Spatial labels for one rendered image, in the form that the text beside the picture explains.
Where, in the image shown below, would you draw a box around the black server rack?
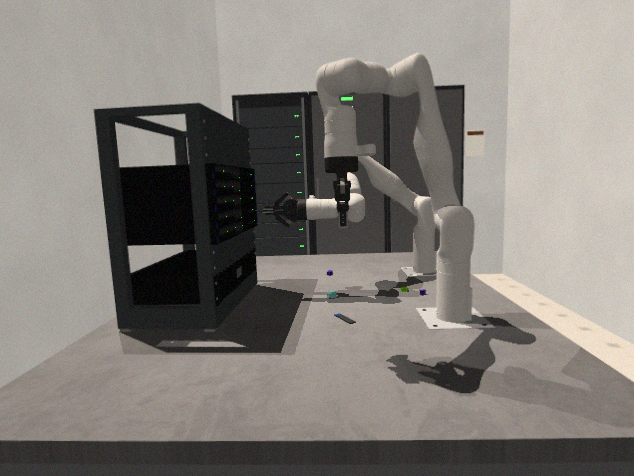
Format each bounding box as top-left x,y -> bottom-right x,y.
94,103 -> 258,332

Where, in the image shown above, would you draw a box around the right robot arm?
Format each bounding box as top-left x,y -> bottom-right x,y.
306,156 -> 436,273

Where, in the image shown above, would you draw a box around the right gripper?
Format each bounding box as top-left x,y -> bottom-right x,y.
263,193 -> 307,227

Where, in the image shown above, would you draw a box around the dark grey flat bar with blue end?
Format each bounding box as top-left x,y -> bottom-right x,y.
334,313 -> 356,324

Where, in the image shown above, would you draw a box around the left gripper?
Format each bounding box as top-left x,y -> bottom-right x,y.
325,156 -> 358,229

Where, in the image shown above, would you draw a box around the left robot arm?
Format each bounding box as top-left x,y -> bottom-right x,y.
316,53 -> 474,323

